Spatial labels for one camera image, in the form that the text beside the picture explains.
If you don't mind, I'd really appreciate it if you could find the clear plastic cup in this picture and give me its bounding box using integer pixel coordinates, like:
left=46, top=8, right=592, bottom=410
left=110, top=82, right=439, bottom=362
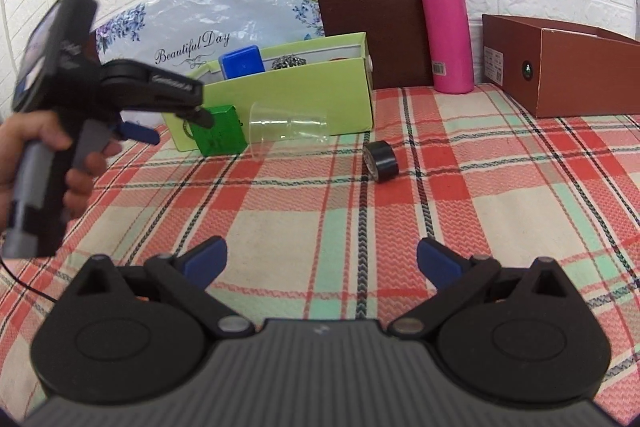
left=248, top=102, right=331, bottom=160

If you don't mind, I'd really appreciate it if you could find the brown wooden board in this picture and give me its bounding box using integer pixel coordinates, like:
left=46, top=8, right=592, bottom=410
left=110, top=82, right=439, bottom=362
left=306, top=0, right=454, bottom=91

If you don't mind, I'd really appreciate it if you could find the light green cardboard box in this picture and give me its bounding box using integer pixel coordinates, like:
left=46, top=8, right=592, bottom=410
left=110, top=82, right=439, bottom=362
left=162, top=31, right=375, bottom=153

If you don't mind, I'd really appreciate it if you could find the person's left hand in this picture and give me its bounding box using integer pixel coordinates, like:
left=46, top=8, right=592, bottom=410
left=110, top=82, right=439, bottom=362
left=0, top=110, right=124, bottom=224

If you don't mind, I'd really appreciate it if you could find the black tape roll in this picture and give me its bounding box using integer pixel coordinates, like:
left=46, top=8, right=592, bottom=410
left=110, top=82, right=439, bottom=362
left=362, top=140, right=400, bottom=184

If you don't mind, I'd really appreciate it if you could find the pink thermos bottle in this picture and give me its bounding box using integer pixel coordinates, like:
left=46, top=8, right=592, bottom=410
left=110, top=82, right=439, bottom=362
left=417, top=0, right=478, bottom=95

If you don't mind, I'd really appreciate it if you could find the floral plastic bag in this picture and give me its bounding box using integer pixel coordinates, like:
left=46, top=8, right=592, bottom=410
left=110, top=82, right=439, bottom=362
left=94, top=0, right=327, bottom=68

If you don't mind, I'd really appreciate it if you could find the thin black cable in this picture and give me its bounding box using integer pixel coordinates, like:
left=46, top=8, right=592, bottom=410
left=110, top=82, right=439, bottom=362
left=0, top=256, right=59, bottom=304

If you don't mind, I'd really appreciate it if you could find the steel wool scrubber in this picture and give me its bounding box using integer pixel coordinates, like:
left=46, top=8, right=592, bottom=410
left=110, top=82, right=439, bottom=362
left=272, top=54, right=307, bottom=70

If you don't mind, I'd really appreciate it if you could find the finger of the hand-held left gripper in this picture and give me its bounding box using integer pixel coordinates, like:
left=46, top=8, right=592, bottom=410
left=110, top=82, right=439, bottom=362
left=114, top=121, right=162, bottom=146
left=186, top=104, right=217, bottom=129

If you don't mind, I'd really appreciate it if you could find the brown cardboard box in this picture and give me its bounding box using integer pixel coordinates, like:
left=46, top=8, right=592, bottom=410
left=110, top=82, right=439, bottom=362
left=481, top=14, right=640, bottom=120

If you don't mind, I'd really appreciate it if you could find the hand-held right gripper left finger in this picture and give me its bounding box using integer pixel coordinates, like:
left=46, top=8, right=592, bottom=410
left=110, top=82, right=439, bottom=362
left=67, top=235, right=256, bottom=338

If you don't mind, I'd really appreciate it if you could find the blue plastic box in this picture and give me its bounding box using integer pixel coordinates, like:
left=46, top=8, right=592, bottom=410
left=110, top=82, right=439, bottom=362
left=219, top=45, right=266, bottom=81

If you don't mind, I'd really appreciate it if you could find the plaid tablecloth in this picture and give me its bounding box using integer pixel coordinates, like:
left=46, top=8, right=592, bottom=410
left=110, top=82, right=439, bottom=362
left=0, top=82, right=640, bottom=425

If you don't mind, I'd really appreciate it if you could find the dark green small box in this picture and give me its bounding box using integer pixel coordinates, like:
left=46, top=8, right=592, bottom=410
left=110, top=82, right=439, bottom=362
left=191, top=104, right=249, bottom=158

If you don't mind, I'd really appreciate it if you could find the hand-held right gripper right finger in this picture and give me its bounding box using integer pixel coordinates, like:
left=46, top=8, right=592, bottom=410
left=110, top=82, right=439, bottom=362
left=389, top=236, right=576, bottom=338

